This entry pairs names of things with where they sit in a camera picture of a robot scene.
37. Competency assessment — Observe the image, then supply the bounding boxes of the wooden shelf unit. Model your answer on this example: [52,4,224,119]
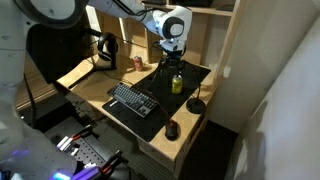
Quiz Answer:
[97,0,247,87]

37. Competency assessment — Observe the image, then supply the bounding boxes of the yellow soda can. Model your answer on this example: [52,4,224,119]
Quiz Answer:
[172,75,183,94]

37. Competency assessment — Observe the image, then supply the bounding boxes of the black mechanical keyboard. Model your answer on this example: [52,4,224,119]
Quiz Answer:
[107,83,157,117]

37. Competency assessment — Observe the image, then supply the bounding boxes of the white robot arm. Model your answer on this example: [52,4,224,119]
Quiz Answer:
[1,0,192,81]

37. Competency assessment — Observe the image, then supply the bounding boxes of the pink soda can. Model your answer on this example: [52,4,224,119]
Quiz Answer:
[133,56,143,71]

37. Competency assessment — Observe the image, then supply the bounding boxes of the black red computer mouse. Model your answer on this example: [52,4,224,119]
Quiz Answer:
[165,120,178,141]

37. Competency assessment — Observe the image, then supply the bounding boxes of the black headphones on stand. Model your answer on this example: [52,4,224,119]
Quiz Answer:
[97,33,118,70]

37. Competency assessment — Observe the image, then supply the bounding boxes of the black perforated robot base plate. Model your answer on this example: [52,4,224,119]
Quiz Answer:
[43,116,134,180]

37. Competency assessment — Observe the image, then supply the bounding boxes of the black desk mat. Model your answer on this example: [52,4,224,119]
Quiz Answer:
[102,61,210,142]

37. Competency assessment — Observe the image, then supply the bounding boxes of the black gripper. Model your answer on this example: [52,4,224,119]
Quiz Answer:
[156,50,185,75]

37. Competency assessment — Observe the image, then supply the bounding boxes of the black computer monitor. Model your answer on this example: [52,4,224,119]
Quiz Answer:
[26,21,93,83]

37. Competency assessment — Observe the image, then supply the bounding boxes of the black desk lamp base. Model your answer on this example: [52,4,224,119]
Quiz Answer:
[186,98,206,114]

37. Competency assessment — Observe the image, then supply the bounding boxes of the red mouse cable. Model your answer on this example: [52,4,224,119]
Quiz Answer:
[131,84,174,123]

